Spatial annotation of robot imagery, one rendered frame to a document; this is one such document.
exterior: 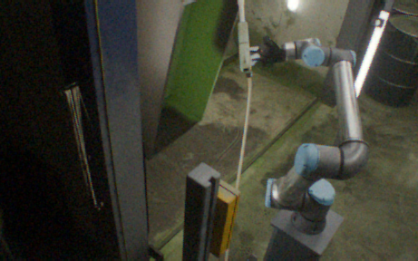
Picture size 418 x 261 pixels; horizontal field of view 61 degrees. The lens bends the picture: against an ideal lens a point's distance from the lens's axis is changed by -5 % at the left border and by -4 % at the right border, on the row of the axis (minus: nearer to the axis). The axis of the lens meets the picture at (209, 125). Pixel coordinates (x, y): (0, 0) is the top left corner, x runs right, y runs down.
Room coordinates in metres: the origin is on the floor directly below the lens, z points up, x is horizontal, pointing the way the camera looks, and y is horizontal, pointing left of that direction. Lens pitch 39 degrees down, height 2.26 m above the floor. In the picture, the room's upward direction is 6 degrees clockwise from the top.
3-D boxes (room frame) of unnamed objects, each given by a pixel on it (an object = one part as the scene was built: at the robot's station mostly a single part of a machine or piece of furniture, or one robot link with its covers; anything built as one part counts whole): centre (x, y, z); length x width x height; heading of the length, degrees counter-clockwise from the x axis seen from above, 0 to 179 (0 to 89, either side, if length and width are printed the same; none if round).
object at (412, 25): (3.65, -2.04, 0.86); 0.54 x 0.54 x 0.01
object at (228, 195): (0.63, -0.03, 1.42); 0.12 x 0.06 x 0.26; 55
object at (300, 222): (1.24, -0.59, 0.69); 0.19 x 0.19 x 0.10
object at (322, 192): (1.25, -0.58, 0.83); 0.17 x 0.15 x 0.18; 87
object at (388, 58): (3.64, -2.04, 0.44); 0.59 x 0.58 x 0.89; 159
